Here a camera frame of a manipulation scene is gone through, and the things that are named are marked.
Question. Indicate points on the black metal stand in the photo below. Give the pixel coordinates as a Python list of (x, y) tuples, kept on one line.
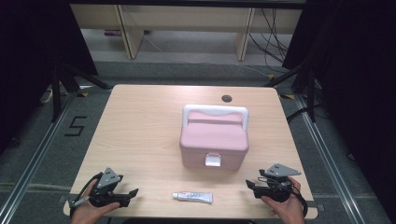
[(310, 93), (56, 93)]

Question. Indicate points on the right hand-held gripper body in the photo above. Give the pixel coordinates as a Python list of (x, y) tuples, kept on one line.
[(278, 189)]

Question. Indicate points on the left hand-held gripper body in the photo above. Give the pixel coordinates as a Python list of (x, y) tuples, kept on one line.
[(107, 180)]

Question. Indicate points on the black curtain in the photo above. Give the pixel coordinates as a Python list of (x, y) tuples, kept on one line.
[(31, 62), (358, 77)]

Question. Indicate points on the yellow black floor tape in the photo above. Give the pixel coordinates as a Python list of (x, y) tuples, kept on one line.
[(82, 94), (287, 96)]

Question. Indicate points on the white ointment tube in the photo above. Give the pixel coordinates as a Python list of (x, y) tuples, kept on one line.
[(194, 197)]

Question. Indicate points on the small pink flat item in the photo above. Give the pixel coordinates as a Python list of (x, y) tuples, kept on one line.
[(112, 32)]

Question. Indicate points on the person's right hand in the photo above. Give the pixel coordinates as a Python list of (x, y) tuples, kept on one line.
[(289, 211)]

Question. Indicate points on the person's left hand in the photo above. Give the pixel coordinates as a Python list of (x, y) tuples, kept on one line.
[(84, 214)]

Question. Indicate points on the aluminium floor rail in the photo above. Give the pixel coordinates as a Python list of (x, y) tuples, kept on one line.
[(327, 161), (34, 161)]

